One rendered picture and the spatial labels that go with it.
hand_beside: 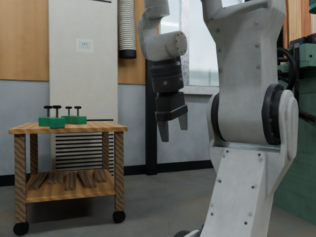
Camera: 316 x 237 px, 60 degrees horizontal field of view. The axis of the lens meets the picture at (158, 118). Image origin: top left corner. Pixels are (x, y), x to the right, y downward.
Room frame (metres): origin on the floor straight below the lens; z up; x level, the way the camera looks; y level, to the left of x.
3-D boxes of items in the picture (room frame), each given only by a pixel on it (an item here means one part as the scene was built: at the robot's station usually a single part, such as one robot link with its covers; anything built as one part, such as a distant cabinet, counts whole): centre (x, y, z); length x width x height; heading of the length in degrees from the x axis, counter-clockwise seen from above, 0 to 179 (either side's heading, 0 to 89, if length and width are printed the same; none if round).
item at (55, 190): (1.67, 0.53, 0.32); 0.66 x 0.57 x 0.64; 18
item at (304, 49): (1.50, -0.80, 0.91); 0.15 x 0.14 x 0.09; 16
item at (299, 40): (1.49, -0.80, 0.99); 0.13 x 0.11 x 0.06; 16
